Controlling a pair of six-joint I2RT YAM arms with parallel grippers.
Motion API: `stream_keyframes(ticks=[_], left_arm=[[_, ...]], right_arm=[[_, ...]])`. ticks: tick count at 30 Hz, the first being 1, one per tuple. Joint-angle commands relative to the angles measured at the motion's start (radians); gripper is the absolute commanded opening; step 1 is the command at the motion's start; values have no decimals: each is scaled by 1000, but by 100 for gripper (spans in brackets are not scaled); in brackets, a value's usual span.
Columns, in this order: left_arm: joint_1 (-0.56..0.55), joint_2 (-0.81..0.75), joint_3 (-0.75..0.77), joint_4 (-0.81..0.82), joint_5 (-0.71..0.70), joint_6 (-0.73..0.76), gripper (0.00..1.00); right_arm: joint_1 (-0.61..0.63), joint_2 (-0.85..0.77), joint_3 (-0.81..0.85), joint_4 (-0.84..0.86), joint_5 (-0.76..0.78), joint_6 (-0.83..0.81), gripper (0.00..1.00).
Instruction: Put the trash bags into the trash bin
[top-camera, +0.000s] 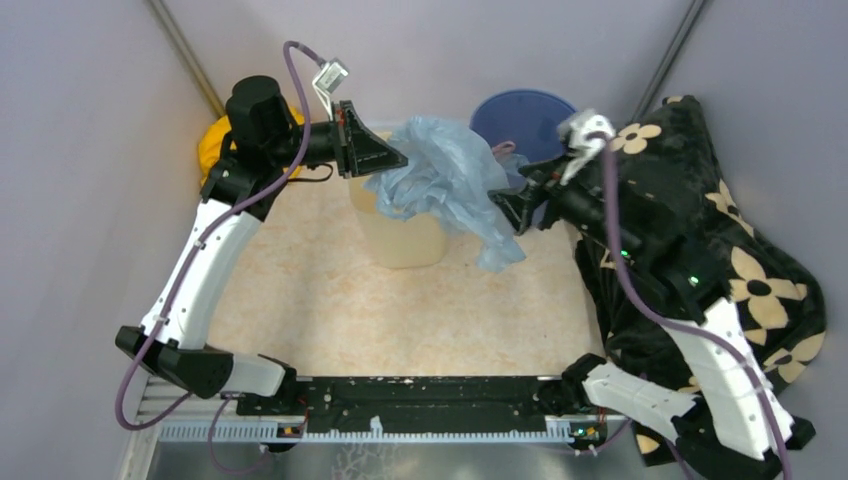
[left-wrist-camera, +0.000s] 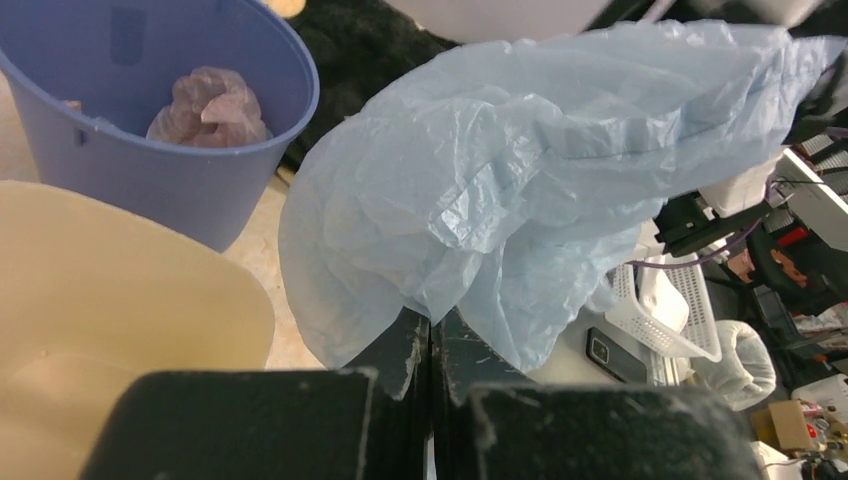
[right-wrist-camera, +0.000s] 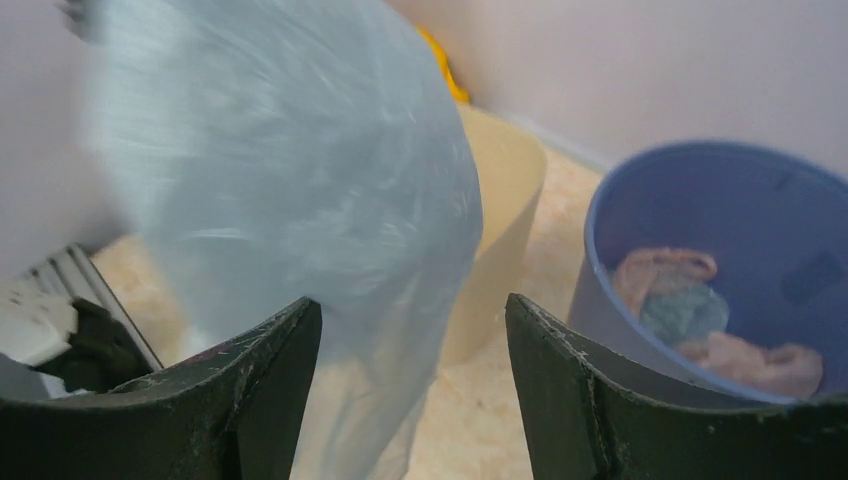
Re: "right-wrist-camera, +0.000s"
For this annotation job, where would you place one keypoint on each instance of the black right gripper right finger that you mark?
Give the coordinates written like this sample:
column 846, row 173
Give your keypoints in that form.
column 591, row 413

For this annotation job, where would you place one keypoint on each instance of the teal crumpled trash bag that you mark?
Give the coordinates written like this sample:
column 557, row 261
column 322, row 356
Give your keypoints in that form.
column 685, row 315

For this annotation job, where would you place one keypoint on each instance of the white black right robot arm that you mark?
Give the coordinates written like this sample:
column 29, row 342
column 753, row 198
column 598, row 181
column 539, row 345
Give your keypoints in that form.
column 40, row 324

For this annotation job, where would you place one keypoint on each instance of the beige plastic trash bin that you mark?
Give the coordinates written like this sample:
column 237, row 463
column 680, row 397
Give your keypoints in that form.
column 511, row 165

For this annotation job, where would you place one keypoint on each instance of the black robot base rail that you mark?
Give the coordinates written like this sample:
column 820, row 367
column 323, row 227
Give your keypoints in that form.
column 99, row 291

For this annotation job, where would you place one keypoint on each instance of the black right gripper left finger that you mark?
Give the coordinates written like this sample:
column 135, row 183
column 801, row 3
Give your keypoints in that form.
column 233, row 411

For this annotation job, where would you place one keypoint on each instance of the yellow crumpled cloth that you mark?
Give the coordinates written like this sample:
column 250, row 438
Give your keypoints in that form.
column 458, row 93

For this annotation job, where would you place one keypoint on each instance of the light blue trash bag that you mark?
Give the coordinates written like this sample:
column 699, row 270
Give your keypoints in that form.
column 266, row 151

